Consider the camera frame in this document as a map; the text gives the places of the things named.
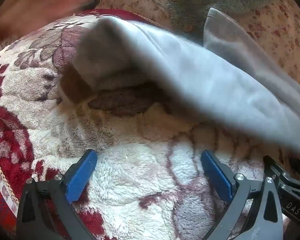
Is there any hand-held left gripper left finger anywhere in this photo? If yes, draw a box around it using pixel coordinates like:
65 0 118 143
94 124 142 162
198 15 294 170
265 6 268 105
16 149 98 240

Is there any red white floral blanket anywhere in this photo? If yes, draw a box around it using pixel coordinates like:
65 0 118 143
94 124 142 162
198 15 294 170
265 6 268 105
0 9 299 240

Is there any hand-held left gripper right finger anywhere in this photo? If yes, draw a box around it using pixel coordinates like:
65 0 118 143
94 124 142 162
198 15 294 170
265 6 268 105
200 150 284 240

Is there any grey knit sweater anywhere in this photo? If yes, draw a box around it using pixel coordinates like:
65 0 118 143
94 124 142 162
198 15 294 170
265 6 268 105
166 0 290 34

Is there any beige floral pillow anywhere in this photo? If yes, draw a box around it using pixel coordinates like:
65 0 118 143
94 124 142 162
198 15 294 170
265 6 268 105
95 0 300 85

